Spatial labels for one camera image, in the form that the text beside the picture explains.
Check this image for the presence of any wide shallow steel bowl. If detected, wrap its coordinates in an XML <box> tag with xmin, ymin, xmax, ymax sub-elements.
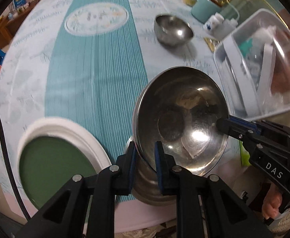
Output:
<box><xmin>123</xmin><ymin>138</ymin><xmax>185</xmax><ymax>206</ymax></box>

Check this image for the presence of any white ceramic plate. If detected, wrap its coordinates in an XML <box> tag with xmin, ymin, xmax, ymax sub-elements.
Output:
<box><xmin>17</xmin><ymin>117</ymin><xmax>111</xmax><ymax>215</ymax></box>

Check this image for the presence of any large steel bowl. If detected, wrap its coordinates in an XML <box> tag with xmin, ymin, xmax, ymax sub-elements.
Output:
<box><xmin>133</xmin><ymin>66</ymin><xmax>229</xmax><ymax>176</ymax></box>

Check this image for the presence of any green plate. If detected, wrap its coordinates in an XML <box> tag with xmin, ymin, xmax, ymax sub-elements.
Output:
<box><xmin>19</xmin><ymin>136</ymin><xmax>96</xmax><ymax>209</ymax></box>

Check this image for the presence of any small steel bowl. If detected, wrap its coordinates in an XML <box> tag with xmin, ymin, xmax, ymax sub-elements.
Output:
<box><xmin>154</xmin><ymin>14</ymin><xmax>195</xmax><ymax>47</ymax></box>

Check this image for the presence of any person's right hand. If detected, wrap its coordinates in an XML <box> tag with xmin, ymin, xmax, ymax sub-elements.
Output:
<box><xmin>262</xmin><ymin>184</ymin><xmax>282</xmax><ymax>220</ymax></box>

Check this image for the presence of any clear plastic storage box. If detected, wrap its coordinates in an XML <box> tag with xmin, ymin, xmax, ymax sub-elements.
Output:
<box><xmin>213</xmin><ymin>9</ymin><xmax>290</xmax><ymax>120</ymax></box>

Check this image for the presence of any gold blister pill pack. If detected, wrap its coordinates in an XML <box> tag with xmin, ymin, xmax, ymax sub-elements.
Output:
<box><xmin>204</xmin><ymin>37</ymin><xmax>220</xmax><ymax>52</ymax></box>

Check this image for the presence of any translucent squeeze bottle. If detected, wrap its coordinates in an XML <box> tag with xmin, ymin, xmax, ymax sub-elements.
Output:
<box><xmin>213</xmin><ymin>18</ymin><xmax>238</xmax><ymax>41</ymax></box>

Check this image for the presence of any white pill bottle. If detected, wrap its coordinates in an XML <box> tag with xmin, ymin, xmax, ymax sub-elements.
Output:
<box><xmin>203</xmin><ymin>12</ymin><xmax>224</xmax><ymax>32</ymax></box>

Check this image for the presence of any teal table runner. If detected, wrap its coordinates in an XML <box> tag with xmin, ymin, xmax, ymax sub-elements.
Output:
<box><xmin>45</xmin><ymin>0</ymin><xmax>148</xmax><ymax>161</ymax></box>

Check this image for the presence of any teal canister wooden lid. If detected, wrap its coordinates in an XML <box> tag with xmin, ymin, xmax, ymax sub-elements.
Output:
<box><xmin>191</xmin><ymin>0</ymin><xmax>221</xmax><ymax>24</ymax></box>

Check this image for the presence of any blue poster board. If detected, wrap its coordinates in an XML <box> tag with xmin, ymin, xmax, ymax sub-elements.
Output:
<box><xmin>13</xmin><ymin>0</ymin><xmax>27</xmax><ymax>9</ymax></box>

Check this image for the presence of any black cable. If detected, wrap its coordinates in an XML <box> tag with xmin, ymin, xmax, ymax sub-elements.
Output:
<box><xmin>0</xmin><ymin>96</ymin><xmax>32</xmax><ymax>221</ymax></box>

